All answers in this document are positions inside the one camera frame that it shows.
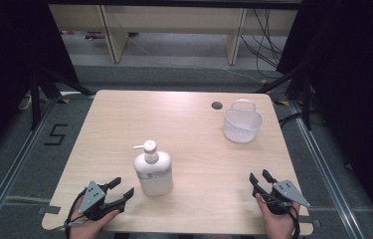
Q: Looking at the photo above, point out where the person's left hand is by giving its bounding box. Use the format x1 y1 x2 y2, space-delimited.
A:
69 195 120 239

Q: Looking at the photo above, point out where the metal floor rail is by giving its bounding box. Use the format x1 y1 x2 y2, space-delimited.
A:
0 98 59 239
288 100 367 239

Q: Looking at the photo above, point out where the person's right hand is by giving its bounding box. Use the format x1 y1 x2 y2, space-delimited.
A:
255 193 301 239

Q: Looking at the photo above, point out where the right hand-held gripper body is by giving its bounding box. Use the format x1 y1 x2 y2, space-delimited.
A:
257 179 311 216

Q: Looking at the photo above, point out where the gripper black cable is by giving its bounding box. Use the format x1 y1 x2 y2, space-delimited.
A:
286 204 301 239
64 187 89 239

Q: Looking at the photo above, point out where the thin grey gripper cable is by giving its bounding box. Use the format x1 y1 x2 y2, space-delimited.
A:
50 221 78 231

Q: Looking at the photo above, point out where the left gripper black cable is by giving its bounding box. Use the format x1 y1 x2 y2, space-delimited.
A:
64 187 89 239

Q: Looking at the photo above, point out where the black floor cable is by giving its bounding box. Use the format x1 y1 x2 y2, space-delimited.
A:
278 113 304 129

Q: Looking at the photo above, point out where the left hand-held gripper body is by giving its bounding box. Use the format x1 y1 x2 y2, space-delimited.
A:
78 180 123 222

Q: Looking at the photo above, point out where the thin white floor cable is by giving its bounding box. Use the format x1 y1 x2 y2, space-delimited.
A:
126 35 266 84

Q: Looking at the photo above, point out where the white pump bottle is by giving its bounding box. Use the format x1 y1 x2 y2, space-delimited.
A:
132 139 174 197

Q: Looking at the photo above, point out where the black curtain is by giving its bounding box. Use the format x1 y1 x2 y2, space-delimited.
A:
0 0 80 167
276 0 373 230

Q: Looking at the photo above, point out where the black metal stand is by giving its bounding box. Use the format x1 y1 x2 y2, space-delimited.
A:
255 63 313 131
29 65 96 131

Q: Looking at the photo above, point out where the bundle of black hanging cables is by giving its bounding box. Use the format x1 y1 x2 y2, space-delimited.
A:
240 9 285 80

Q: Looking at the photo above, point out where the light wooden cabinet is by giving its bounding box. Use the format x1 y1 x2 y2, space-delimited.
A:
48 3 298 66

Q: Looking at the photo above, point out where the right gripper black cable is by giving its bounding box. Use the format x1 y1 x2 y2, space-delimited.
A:
286 204 301 239

